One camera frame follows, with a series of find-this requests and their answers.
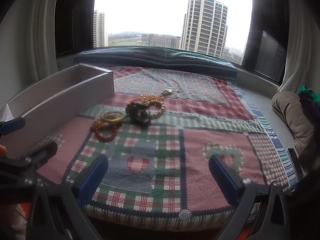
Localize dark window blind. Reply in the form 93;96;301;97
254;30;287;83

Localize low brick building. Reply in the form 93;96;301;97
141;33;181;49

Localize grey cardboard box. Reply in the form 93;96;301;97
0;63;115;160

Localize striped cloth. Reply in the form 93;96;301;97
246;90;298;188

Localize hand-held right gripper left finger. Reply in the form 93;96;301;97
26;154;109;240

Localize tall apartment building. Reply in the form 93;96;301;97
180;0;229;58

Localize amber bead bracelet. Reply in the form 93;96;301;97
126;94;166;110

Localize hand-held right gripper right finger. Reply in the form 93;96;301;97
208;154;293;240

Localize patchwork plaid cloth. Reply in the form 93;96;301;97
36;66;298;230

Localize gold earrings cluster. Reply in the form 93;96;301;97
124;102;152;124

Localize green foil wrapper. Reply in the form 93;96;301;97
298;84;320;98

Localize white curtain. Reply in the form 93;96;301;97
27;0;66;82
279;0;320;93

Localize narrow apartment tower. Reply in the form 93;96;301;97
93;10;109;48

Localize wooden bead bracelet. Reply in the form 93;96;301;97
147;100;166;119

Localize dark cloth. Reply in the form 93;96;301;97
299;95;320;140

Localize gold bangle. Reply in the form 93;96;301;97
102;111;125;124

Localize red bead bracelet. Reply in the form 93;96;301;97
90;119;119;142

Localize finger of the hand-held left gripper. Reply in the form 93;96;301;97
0;141;59;188
0;117;26;137

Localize beige cloth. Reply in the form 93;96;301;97
271;91;317;153

